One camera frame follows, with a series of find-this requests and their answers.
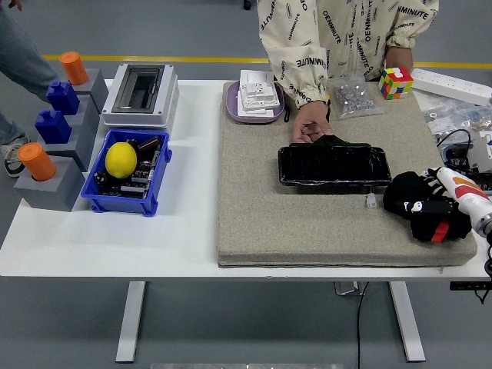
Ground person's left hand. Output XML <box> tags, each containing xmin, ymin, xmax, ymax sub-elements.
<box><xmin>384</xmin><ymin>46</ymin><xmax>416</xmax><ymax>75</ymax></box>

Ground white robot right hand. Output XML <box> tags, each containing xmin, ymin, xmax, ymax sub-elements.
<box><xmin>399</xmin><ymin>165</ymin><xmax>492</xmax><ymax>227</ymax></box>

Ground blue block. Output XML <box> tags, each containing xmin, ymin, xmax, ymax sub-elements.
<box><xmin>34</xmin><ymin>109</ymin><xmax>73</xmax><ymax>145</ymax></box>
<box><xmin>46</xmin><ymin>80</ymin><xmax>81</xmax><ymax>115</ymax></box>

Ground person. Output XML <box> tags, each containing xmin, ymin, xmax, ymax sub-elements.
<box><xmin>258</xmin><ymin>0</ymin><xmax>440</xmax><ymax>111</ymax></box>
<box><xmin>0</xmin><ymin>0</ymin><xmax>58</xmax><ymax>180</ymax></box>

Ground white power strip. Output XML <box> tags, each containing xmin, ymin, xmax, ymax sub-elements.
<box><xmin>411</xmin><ymin>68</ymin><xmax>492</xmax><ymax>107</ymax></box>

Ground brown cylindrical capacitor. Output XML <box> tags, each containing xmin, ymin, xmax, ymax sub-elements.
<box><xmin>137</xmin><ymin>135</ymin><xmax>161</xmax><ymax>151</ymax></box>

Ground orange cylinder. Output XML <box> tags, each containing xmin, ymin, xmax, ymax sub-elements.
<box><xmin>17</xmin><ymin>142</ymin><xmax>58</xmax><ymax>182</ymax></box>
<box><xmin>59</xmin><ymin>52</ymin><xmax>90</xmax><ymax>86</ymax></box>

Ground white flat cover plate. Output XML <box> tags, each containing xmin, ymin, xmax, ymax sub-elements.
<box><xmin>237</xmin><ymin>91</ymin><xmax>276</xmax><ymax>118</ymax></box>

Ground blue plastic bin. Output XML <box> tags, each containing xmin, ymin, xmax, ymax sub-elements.
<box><xmin>80</xmin><ymin>128</ymin><xmax>173</xmax><ymax>217</ymax></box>

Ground purple oval tray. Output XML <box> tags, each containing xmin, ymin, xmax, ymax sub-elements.
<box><xmin>225</xmin><ymin>80</ymin><xmax>286</xmax><ymax>125</ymax></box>

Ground person's right hand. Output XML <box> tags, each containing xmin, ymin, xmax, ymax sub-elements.
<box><xmin>291</xmin><ymin>101</ymin><xmax>335</xmax><ymax>145</ymax></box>

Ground white table leg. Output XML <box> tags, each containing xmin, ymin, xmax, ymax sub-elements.
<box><xmin>387</xmin><ymin>281</ymin><xmax>427</xmax><ymax>362</ymax></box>
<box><xmin>115</xmin><ymin>281</ymin><xmax>147</xmax><ymax>364</ymax></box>

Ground dark circuit board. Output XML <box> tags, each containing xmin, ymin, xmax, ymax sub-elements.
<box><xmin>99</xmin><ymin>145</ymin><xmax>161</xmax><ymax>199</ymax></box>

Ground black floor cable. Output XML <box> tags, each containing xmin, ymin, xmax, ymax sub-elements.
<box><xmin>356</xmin><ymin>281</ymin><xmax>370</xmax><ymax>369</ymax></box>

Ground thin black looped cable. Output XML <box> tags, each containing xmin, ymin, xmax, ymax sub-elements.
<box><xmin>436</xmin><ymin>128</ymin><xmax>474</xmax><ymax>149</ymax></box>

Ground black glossy panel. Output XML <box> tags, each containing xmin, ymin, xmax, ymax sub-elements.
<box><xmin>278</xmin><ymin>134</ymin><xmax>393</xmax><ymax>188</ymax></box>

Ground black table control panel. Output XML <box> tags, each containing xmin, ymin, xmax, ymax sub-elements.
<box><xmin>449</xmin><ymin>281</ymin><xmax>492</xmax><ymax>292</ymax></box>

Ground pale tray of electronic parts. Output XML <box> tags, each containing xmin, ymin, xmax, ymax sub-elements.
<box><xmin>441</xmin><ymin>144</ymin><xmax>492</xmax><ymax>193</ymax></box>

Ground yellow lemon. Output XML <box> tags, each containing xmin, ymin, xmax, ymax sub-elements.
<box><xmin>105</xmin><ymin>141</ymin><xmax>138</xmax><ymax>179</ymax></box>

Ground grey-brown mat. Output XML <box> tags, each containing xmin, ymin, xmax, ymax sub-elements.
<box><xmin>216</xmin><ymin>78</ymin><xmax>479</xmax><ymax>269</ymax></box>

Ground clear bag of metal nuts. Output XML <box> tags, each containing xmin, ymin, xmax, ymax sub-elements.
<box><xmin>326</xmin><ymin>75</ymin><xmax>385</xmax><ymax>122</ymax></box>

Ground white socket plate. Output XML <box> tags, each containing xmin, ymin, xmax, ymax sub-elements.
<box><xmin>238</xmin><ymin>81</ymin><xmax>281</xmax><ymax>111</ymax></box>

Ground colourful puzzle cube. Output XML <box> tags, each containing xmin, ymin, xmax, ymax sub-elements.
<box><xmin>378</xmin><ymin>67</ymin><xmax>414</xmax><ymax>101</ymax></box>

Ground black rag with red stripe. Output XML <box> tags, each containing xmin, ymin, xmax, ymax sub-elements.
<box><xmin>382</xmin><ymin>171</ymin><xmax>473</xmax><ymax>243</ymax></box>

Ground grey box under table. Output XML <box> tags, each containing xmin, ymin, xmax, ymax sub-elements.
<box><xmin>333</xmin><ymin>281</ymin><xmax>366</xmax><ymax>296</ymax></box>

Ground clear bags of small parts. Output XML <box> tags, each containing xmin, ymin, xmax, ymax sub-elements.
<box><xmin>421</xmin><ymin>95</ymin><xmax>492</xmax><ymax>135</ymax></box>

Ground grey block holder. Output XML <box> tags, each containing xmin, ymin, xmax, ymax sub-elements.
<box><xmin>14</xmin><ymin>155</ymin><xmax>86</xmax><ymax>212</ymax></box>
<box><xmin>63</xmin><ymin>68</ymin><xmax>111</xmax><ymax>115</ymax></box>
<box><xmin>42</xmin><ymin>115</ymin><xmax>97</xmax><ymax>173</ymax></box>
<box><xmin>57</xmin><ymin>94</ymin><xmax>102</xmax><ymax>134</ymax></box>

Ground grey electrical enclosure box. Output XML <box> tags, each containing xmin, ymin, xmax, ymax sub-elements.
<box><xmin>100</xmin><ymin>63</ymin><xmax>180</xmax><ymax>129</ymax></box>

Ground grey metal device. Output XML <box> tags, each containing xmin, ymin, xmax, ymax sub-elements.
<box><xmin>467</xmin><ymin>130</ymin><xmax>492</xmax><ymax>172</ymax></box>

